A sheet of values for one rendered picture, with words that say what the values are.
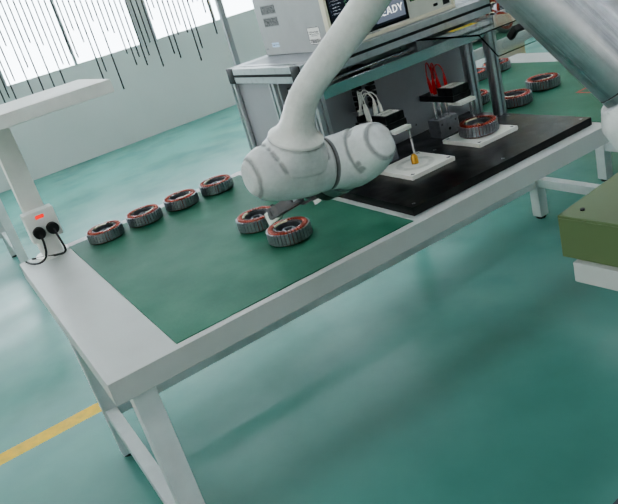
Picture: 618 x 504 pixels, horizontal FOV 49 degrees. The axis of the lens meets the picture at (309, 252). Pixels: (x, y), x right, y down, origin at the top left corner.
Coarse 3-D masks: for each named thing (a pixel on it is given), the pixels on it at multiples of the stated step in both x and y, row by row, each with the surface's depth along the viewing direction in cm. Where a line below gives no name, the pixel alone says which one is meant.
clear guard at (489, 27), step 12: (480, 24) 189; (492, 24) 183; (504, 24) 178; (516, 24) 179; (432, 36) 192; (444, 36) 186; (456, 36) 181; (468, 36) 177; (480, 36) 174; (492, 36) 175; (504, 36) 176; (516, 36) 176; (528, 36) 177; (492, 48) 172; (504, 48) 173; (516, 48) 174
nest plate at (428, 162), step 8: (416, 152) 194; (424, 152) 192; (400, 160) 191; (408, 160) 189; (424, 160) 185; (432, 160) 183; (440, 160) 181; (448, 160) 181; (392, 168) 186; (400, 168) 184; (408, 168) 182; (416, 168) 181; (424, 168) 179; (432, 168) 179; (392, 176) 183; (400, 176) 180; (408, 176) 177; (416, 176) 176
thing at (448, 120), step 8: (432, 120) 204; (440, 120) 202; (448, 120) 204; (456, 120) 205; (432, 128) 205; (440, 128) 203; (448, 128) 204; (456, 128) 206; (432, 136) 207; (440, 136) 204
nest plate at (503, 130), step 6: (504, 126) 194; (510, 126) 192; (516, 126) 191; (498, 132) 190; (504, 132) 189; (510, 132) 191; (450, 138) 197; (456, 138) 196; (462, 138) 194; (468, 138) 193; (474, 138) 191; (480, 138) 190; (486, 138) 188; (492, 138) 188; (498, 138) 189; (450, 144) 196; (456, 144) 194; (462, 144) 191; (468, 144) 189; (474, 144) 187; (480, 144) 186; (486, 144) 187
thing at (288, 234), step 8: (280, 224) 169; (288, 224) 170; (296, 224) 169; (304, 224) 164; (272, 232) 164; (280, 232) 163; (288, 232) 162; (296, 232) 162; (304, 232) 163; (272, 240) 164; (280, 240) 162; (288, 240) 162; (296, 240) 162
